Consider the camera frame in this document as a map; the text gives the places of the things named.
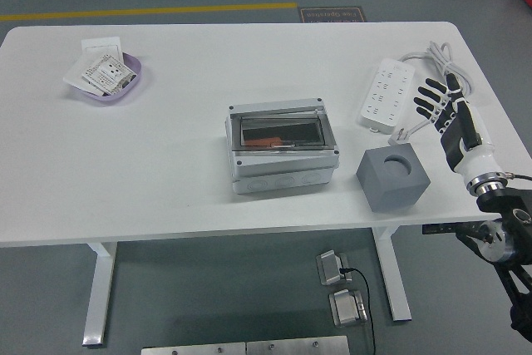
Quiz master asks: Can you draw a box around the white flat plate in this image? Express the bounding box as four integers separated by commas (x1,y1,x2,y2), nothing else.
62,54,105,96

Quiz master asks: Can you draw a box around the yellow floor tape line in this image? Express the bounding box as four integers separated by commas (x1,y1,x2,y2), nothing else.
0,2,298,22

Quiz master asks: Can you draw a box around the black floor sign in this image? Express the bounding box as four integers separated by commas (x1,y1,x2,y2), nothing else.
297,6,367,23

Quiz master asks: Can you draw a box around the plain white switch plate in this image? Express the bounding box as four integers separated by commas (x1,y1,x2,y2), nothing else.
81,37,125,61

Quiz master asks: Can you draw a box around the metal base plate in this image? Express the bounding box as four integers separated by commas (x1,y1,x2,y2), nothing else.
245,335,350,355
140,342,247,355

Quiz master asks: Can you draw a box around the white table leg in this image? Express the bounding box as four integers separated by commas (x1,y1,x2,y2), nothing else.
81,241,119,348
372,225,412,323

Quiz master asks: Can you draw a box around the black pedal cable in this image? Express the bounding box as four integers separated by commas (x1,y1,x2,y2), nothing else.
338,266,377,355

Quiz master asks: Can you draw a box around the orange cylinder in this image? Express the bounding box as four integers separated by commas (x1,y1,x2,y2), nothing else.
244,136,283,148

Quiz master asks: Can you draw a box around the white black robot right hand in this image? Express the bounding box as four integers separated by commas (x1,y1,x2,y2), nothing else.
413,71,500,185

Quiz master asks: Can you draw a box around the grey enclosure box clear lid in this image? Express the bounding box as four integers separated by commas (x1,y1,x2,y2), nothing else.
225,97,341,196

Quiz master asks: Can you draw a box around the grey cube with round hole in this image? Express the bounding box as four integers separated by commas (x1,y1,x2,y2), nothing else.
356,142,431,213

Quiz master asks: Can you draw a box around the printed white socket panel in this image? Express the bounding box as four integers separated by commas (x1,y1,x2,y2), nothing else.
81,54,138,96

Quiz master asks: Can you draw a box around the silver foot pedal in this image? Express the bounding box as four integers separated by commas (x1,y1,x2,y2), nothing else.
315,249,353,287
328,288,369,328

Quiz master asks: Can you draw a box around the black table control panel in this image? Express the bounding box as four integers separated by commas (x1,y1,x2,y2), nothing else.
421,221,462,234

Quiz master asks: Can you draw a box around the purple plastic tray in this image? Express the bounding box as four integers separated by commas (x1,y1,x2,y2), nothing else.
68,52,143,106

